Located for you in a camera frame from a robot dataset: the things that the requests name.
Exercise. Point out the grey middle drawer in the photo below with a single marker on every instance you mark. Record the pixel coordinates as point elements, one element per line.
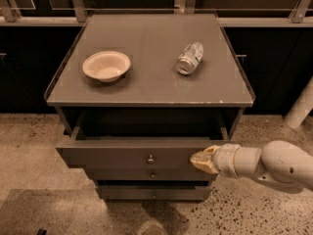
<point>175,174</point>

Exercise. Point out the white paper bowl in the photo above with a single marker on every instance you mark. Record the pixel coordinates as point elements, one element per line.
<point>106,66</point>

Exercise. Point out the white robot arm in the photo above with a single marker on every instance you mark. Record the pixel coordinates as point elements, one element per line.
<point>279,165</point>

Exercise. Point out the grey drawer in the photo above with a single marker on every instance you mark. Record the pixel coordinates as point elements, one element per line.
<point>133,152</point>
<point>175,174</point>
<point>153,193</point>

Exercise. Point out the brass top drawer knob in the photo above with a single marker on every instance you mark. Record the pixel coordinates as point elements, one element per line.
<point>150,160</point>

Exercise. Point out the grey bottom drawer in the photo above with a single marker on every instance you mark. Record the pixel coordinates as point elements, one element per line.
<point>153,193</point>

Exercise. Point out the grey drawer cabinet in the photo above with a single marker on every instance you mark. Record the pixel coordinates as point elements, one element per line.
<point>152,99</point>

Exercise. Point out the crushed silver can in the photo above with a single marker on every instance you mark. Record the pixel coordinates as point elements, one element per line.
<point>190,58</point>

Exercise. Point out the grey top drawer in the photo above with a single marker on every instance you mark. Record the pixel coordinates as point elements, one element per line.
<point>133,152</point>

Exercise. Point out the metal railing frame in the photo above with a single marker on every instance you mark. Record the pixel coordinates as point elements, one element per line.
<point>229,13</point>

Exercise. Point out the white cylindrical post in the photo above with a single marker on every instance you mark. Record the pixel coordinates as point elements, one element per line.
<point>302,106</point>

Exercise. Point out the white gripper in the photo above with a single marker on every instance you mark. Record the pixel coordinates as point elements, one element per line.
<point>226,161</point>

